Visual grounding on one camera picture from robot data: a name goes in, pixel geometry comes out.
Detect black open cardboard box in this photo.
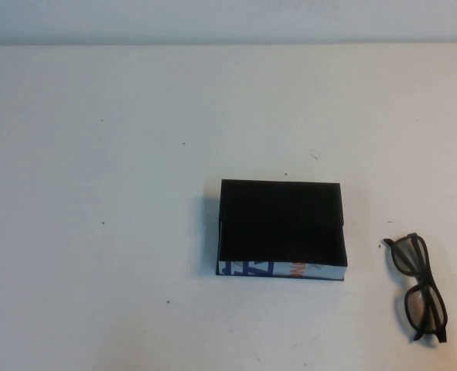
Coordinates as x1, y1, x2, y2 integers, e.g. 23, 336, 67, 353
215, 179, 348, 280

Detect black-framed glasses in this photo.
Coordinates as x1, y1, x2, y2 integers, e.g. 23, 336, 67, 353
382, 232, 448, 344

